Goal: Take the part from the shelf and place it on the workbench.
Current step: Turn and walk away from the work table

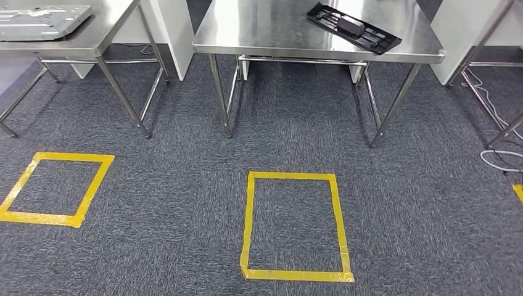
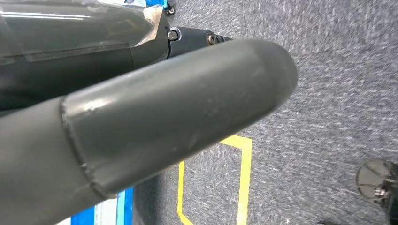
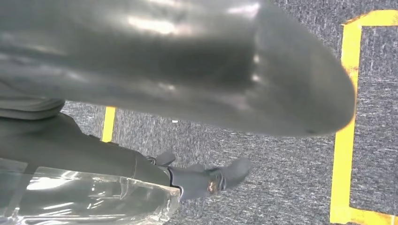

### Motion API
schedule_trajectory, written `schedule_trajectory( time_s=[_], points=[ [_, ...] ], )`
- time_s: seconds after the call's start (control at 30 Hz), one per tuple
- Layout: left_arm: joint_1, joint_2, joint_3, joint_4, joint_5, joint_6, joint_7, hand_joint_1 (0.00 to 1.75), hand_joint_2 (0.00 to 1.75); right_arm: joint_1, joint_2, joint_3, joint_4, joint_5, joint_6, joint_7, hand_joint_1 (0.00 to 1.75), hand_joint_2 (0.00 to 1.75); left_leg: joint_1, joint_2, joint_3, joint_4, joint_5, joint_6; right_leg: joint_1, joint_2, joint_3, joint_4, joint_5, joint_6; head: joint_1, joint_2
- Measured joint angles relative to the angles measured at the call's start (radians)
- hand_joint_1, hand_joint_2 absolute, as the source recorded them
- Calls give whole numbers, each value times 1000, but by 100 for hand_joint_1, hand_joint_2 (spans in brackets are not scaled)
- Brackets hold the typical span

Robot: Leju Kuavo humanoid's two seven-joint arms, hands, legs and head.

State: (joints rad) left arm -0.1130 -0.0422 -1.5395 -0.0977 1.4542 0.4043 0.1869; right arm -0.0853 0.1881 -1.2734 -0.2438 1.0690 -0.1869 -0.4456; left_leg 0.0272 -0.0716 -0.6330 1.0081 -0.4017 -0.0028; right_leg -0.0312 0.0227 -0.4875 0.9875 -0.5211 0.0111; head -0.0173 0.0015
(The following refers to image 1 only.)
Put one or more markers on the black plastic car trim part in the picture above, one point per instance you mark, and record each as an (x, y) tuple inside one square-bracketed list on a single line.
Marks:
[(351, 26)]

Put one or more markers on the stainless steel workbench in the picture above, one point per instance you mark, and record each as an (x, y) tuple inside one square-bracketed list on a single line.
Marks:
[(265, 28)]

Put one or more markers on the grey metal panel part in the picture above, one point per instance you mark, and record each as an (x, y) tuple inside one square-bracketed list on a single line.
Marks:
[(41, 22)]

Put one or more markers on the yellow floor tape square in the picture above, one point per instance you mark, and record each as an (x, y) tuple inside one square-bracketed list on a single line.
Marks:
[(519, 193), (249, 224)]

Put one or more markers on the white desk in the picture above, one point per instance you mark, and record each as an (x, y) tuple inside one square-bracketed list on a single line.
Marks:
[(244, 71)]

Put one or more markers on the white cabinet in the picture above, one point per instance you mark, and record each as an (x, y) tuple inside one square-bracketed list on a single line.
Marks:
[(179, 32), (453, 41)]

